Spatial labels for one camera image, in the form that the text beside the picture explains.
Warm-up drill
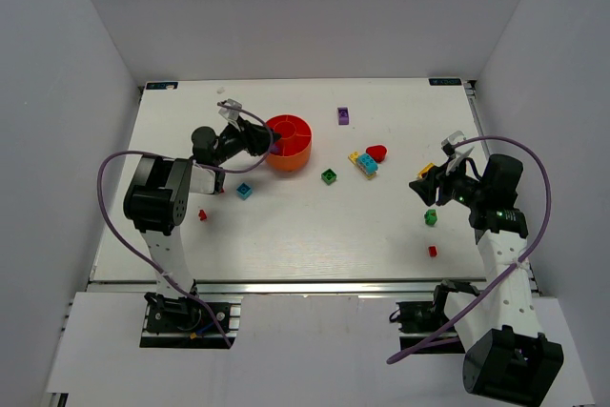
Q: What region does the small blue lego brick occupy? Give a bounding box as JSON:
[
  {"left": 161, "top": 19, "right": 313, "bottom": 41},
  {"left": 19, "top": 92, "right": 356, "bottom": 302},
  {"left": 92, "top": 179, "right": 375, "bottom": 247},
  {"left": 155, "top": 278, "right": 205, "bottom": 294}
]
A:
[{"left": 236, "top": 183, "right": 253, "bottom": 200}]

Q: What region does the red rounded lego piece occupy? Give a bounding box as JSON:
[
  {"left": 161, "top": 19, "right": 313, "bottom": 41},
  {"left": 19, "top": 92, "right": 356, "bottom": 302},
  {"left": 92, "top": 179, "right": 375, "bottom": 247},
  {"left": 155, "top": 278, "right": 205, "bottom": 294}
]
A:
[{"left": 365, "top": 145, "right": 388, "bottom": 163}]

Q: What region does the yellow lego plate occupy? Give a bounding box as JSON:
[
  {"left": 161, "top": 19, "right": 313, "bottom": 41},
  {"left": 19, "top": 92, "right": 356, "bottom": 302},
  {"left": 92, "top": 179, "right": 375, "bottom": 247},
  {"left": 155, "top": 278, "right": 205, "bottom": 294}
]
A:
[{"left": 348, "top": 152, "right": 377, "bottom": 179}]

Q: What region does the light blue lego brick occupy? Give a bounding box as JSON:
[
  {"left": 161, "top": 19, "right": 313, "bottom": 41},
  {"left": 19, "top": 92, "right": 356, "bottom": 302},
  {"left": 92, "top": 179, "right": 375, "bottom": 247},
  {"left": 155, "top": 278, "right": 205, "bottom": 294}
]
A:
[{"left": 356, "top": 153, "right": 378, "bottom": 175}]

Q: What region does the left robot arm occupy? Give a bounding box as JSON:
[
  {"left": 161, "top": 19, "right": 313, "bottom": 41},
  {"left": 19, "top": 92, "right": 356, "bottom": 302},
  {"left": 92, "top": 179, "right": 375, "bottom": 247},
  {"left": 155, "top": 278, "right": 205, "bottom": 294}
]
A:
[{"left": 123, "top": 118, "right": 282, "bottom": 316}]

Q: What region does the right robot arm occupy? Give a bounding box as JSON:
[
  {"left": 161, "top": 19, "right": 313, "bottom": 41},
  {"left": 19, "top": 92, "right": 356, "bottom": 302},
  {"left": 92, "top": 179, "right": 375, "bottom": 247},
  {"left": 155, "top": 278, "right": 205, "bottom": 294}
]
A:
[{"left": 409, "top": 154, "right": 564, "bottom": 406}]

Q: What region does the green lego piece right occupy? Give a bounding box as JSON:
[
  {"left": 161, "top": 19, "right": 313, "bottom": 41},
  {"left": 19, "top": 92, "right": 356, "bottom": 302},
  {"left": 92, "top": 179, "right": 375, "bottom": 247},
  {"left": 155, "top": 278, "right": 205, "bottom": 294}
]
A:
[{"left": 424, "top": 209, "right": 437, "bottom": 226}]

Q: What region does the orange round divided container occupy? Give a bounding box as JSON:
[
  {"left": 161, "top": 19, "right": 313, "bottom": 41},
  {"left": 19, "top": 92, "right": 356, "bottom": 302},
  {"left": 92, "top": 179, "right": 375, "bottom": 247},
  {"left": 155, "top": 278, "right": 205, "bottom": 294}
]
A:
[{"left": 266, "top": 114, "right": 313, "bottom": 173}]

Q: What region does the green square lego brick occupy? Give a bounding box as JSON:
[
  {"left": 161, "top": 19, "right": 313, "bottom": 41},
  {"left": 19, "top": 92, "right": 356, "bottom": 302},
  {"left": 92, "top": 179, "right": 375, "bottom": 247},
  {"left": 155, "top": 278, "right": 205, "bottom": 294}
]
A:
[{"left": 321, "top": 169, "right": 337, "bottom": 185}]

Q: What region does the right corner label sticker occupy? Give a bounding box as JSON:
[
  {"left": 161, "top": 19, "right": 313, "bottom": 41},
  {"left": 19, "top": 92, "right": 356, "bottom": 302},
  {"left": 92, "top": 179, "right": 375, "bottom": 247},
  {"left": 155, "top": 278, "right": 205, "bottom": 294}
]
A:
[{"left": 428, "top": 77, "right": 462, "bottom": 86}]

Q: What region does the corner label sticker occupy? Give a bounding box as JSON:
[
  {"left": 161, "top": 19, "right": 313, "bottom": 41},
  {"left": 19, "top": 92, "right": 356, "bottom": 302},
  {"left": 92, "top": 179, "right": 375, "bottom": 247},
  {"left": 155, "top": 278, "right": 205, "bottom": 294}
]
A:
[
  {"left": 428, "top": 77, "right": 462, "bottom": 86},
  {"left": 145, "top": 81, "right": 178, "bottom": 91}
]

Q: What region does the left corner label sticker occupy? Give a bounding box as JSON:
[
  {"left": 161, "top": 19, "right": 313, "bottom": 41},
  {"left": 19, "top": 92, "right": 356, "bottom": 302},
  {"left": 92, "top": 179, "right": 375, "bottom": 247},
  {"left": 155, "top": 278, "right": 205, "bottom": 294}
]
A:
[{"left": 145, "top": 81, "right": 178, "bottom": 91}]

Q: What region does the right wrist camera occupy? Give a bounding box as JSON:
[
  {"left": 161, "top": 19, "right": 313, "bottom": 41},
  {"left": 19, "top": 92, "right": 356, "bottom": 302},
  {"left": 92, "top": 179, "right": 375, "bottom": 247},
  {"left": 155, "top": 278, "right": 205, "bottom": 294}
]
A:
[{"left": 441, "top": 131, "right": 474, "bottom": 174}]

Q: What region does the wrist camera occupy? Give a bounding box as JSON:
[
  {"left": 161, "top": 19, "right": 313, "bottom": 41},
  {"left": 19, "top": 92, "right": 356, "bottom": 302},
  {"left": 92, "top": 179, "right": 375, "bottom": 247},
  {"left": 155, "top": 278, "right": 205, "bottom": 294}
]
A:
[
  {"left": 218, "top": 99, "right": 242, "bottom": 125},
  {"left": 441, "top": 131, "right": 474, "bottom": 174}
]

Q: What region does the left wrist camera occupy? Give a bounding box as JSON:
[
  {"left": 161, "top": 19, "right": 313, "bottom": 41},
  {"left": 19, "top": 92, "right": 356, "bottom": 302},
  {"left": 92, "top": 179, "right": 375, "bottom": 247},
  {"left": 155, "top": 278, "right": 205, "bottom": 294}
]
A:
[{"left": 218, "top": 99, "right": 242, "bottom": 125}]

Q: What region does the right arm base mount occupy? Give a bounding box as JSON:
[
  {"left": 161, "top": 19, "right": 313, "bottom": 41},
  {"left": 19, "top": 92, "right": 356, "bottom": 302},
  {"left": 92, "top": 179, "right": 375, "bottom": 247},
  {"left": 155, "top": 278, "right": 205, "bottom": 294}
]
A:
[{"left": 389, "top": 279, "right": 480, "bottom": 350}]

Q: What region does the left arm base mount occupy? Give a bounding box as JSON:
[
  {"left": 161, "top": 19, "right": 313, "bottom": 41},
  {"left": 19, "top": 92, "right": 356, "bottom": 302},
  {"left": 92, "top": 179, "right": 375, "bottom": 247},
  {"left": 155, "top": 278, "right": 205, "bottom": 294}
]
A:
[{"left": 139, "top": 292, "right": 238, "bottom": 350}]

